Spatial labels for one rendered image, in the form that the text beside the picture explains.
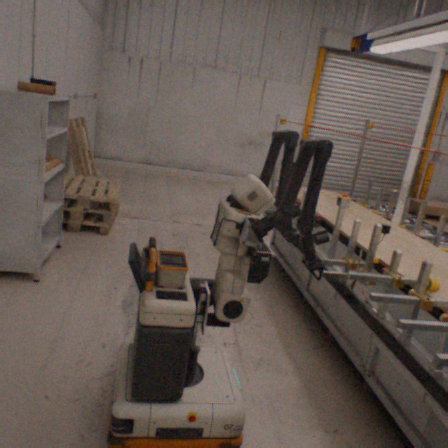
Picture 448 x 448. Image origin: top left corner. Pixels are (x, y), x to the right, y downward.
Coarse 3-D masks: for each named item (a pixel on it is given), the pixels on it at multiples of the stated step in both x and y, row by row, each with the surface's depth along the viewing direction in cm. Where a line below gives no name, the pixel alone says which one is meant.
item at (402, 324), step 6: (402, 324) 176; (408, 324) 176; (414, 324) 176; (420, 324) 177; (426, 324) 177; (432, 324) 178; (438, 324) 179; (444, 324) 180; (426, 330) 178; (432, 330) 179; (438, 330) 179; (444, 330) 179
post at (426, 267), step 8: (424, 264) 204; (432, 264) 204; (424, 272) 204; (424, 280) 205; (416, 288) 208; (424, 288) 207; (408, 312) 212; (416, 312) 210; (416, 320) 211; (408, 336) 213
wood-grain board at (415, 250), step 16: (320, 192) 500; (320, 208) 408; (336, 208) 421; (352, 208) 434; (352, 224) 363; (368, 224) 373; (368, 240) 320; (384, 240) 327; (400, 240) 335; (416, 240) 344; (384, 256) 285; (416, 256) 298; (432, 256) 304; (400, 272) 258; (416, 272) 263; (432, 272) 268
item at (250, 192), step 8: (248, 176) 214; (240, 184) 212; (248, 184) 204; (256, 184) 200; (232, 192) 213; (240, 192) 202; (248, 192) 200; (256, 192) 201; (264, 192) 202; (240, 200) 201; (248, 200) 201; (256, 200) 202; (264, 200) 203; (272, 200) 204; (248, 208) 203; (256, 208) 203; (264, 208) 204
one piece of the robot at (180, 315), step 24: (168, 288) 206; (192, 288) 213; (144, 312) 190; (168, 312) 192; (192, 312) 194; (144, 336) 193; (168, 336) 195; (192, 336) 221; (144, 360) 196; (168, 360) 199; (192, 360) 217; (144, 384) 200; (168, 384) 202
